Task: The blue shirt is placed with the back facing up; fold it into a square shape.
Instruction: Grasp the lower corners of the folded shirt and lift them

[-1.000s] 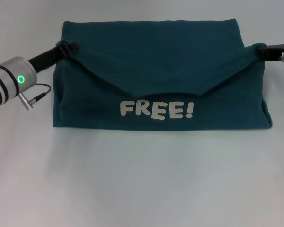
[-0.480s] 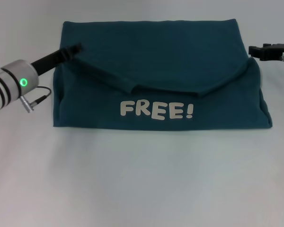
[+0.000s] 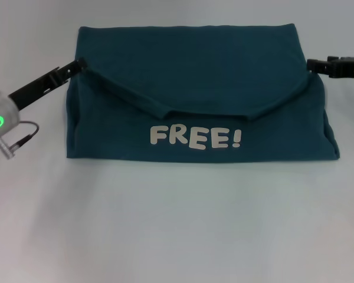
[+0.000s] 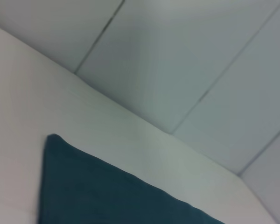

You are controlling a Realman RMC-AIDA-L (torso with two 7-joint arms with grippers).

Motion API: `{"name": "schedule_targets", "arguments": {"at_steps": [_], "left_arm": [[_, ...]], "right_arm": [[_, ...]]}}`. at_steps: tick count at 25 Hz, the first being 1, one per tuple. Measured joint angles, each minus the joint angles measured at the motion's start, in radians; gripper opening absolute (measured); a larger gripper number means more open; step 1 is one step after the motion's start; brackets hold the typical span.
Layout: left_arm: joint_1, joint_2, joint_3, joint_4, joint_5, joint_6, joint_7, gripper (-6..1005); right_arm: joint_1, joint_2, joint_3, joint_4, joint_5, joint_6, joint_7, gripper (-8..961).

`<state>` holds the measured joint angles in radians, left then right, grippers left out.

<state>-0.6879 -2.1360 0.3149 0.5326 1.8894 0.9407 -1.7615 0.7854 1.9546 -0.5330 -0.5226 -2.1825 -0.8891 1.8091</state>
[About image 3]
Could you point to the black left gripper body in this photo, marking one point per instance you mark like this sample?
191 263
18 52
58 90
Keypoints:
35 87

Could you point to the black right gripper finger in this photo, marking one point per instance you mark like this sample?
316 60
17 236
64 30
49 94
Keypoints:
320 65

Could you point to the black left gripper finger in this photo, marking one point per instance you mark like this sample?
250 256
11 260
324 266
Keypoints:
73 67

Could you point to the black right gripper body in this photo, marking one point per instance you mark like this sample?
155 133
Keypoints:
349 67

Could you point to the blue teal shirt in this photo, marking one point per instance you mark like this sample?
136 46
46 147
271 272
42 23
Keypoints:
194 88

